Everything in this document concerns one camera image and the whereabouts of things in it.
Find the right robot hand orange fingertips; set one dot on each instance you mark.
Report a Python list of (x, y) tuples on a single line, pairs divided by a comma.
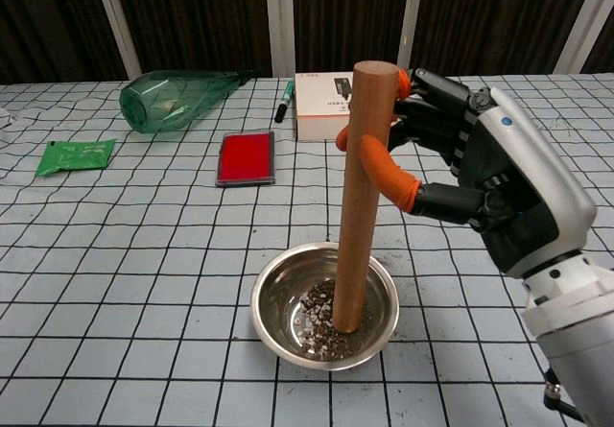
[(518, 173)]

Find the wooden rolling pin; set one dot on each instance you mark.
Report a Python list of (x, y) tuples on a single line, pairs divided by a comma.
[(364, 196)]

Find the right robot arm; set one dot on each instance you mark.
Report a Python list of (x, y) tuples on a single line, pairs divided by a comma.
[(575, 321)]

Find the stainless steel bowl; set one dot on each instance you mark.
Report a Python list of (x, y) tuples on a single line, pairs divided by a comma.
[(273, 302)]

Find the green and black marker pen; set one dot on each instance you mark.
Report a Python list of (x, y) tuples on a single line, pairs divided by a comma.
[(285, 101)]

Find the crushed dark and white granules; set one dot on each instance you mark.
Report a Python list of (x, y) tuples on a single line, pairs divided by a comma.
[(316, 316)]

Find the red ink pad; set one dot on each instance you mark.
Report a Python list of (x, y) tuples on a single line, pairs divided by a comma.
[(245, 157)]

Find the green transparent bottle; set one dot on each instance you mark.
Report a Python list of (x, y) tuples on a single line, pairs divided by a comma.
[(163, 103)]

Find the light blue checked tablecloth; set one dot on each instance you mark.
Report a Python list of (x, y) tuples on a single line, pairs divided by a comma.
[(120, 264)]

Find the green foil packet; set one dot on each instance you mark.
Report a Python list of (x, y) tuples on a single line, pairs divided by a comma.
[(77, 156)]

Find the white metal frame post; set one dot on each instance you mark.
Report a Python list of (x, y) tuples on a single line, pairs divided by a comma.
[(279, 19), (410, 19), (583, 19), (117, 24)]

